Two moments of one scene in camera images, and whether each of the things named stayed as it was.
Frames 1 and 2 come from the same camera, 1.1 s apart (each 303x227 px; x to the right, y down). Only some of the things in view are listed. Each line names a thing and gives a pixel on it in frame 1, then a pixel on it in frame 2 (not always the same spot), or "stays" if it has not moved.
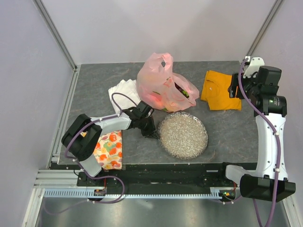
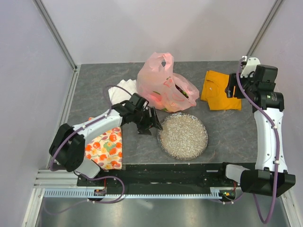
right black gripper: x=232 y=89 stays
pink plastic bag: x=160 y=88 stays
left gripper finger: x=155 y=134 → x=155 y=121
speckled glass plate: x=182 y=135 stays
